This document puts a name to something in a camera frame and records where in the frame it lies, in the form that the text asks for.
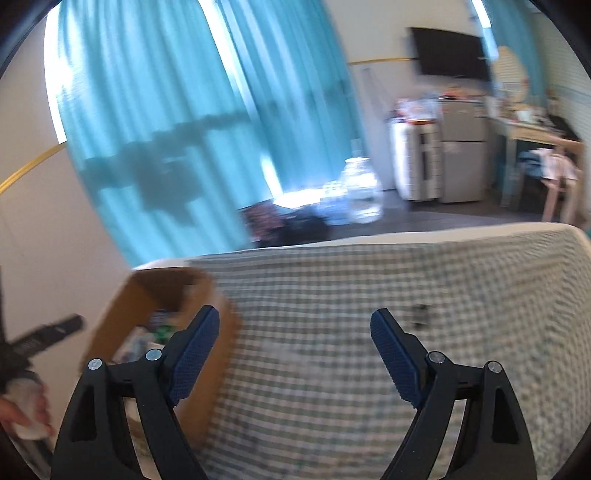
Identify light wooden desk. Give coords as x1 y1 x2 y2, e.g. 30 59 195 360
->
496 115 571 209

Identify grey mini fridge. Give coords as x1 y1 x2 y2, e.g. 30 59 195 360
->
438 100 491 205

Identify brown cardboard box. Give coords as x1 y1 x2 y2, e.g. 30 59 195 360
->
81 267 242 455

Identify black wall television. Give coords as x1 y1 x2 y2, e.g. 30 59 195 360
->
409 27 493 83

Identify pack of small water bottles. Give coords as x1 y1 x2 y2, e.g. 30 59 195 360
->
318 180 348 224

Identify narrow teal curtain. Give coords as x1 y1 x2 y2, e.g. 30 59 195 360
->
471 0 548 95

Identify white garment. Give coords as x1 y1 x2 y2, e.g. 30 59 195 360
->
540 150 581 182

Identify light wooden chair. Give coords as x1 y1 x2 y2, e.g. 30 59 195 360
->
539 136 585 223

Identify large clear water bottle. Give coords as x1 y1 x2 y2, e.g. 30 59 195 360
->
339 157 385 225

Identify grey white checked cloth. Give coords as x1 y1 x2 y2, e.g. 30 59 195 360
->
188 226 591 480

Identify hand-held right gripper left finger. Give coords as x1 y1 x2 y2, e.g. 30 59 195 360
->
50 305 221 480

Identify person's left hand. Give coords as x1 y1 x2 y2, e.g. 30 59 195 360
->
0 394 52 435

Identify blue jeans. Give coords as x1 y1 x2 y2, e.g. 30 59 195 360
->
517 150 546 179

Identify white cabinet appliance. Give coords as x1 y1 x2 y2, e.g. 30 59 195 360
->
389 117 445 202

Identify teal window curtain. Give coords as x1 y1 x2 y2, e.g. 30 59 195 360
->
54 0 260 268
217 0 371 195

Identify oval white mirror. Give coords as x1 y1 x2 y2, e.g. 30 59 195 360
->
491 45 530 106

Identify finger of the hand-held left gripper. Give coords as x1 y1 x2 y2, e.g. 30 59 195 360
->
9 314 87 357
0 267 9 365

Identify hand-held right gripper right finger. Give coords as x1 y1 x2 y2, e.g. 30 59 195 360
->
369 308 539 480

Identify pile of papers and bags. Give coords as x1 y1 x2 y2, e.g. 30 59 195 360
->
392 95 440 125

